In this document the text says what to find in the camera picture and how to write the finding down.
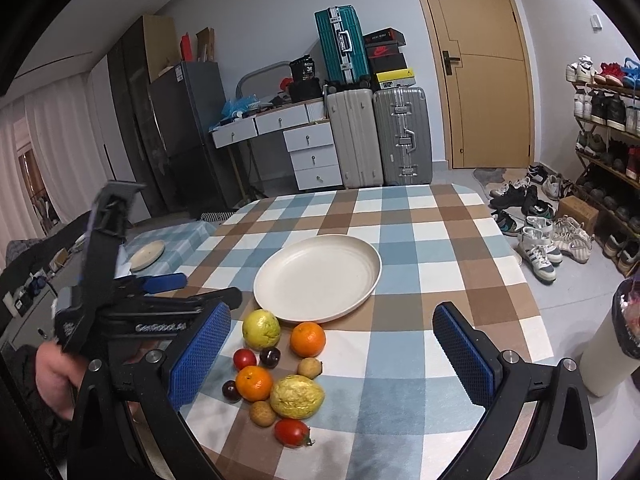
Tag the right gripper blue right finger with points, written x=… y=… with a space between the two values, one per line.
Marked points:
x=470 y=352

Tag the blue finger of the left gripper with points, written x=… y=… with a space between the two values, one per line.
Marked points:
x=231 y=297
x=163 y=283

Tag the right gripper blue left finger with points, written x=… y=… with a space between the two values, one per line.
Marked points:
x=192 y=355

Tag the smooth yellow-green guava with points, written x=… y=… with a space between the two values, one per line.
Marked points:
x=261 y=329

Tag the orange tangerine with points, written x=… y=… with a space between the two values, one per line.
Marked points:
x=307 y=339
x=254 y=383

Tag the wrinkled yellow guava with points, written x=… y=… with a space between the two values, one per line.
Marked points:
x=296 y=397

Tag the person's left hand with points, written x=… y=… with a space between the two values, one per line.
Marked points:
x=57 y=374

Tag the small cream plate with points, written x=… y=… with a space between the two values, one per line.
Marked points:
x=146 y=256

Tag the red tomato upper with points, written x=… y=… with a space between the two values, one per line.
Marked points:
x=243 y=358

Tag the red tomato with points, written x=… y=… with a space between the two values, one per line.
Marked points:
x=243 y=358
x=292 y=433

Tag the dark cherry lower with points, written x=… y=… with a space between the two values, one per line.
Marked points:
x=230 y=391

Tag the dark cherry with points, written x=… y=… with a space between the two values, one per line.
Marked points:
x=230 y=391
x=270 y=357

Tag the dark cherry upper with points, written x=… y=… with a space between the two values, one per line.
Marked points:
x=270 y=357

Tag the brown longan lower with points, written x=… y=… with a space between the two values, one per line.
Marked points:
x=262 y=414

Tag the brown longan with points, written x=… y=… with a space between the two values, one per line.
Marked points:
x=262 y=414
x=310 y=368

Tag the large cream plate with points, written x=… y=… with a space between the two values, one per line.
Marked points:
x=319 y=279

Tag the brown longan upper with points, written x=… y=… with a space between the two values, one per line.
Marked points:
x=310 y=368

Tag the dark refrigerator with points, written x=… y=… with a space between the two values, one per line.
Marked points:
x=187 y=101

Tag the red tomato lower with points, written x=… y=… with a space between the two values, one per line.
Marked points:
x=292 y=433

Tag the white high-top sneaker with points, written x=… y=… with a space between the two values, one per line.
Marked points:
x=541 y=254

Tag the checkered tablecloth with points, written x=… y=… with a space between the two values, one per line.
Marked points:
x=394 y=408

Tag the white trash bin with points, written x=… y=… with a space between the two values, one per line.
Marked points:
x=612 y=354

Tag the brown cardboard box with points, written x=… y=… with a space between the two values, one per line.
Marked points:
x=583 y=213

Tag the white drawer desk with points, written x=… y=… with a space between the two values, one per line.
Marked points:
x=307 y=135

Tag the beige suitcase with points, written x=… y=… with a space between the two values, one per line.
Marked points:
x=355 y=137

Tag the grey silver suitcase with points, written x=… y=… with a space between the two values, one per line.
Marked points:
x=404 y=135

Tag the teal suitcase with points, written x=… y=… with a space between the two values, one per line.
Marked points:
x=343 y=49

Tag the stack of shoe boxes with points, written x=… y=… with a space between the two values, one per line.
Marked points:
x=386 y=59

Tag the wooden shoe rack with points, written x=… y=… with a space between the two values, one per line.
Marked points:
x=607 y=146

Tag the wooden door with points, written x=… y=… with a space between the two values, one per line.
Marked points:
x=484 y=83

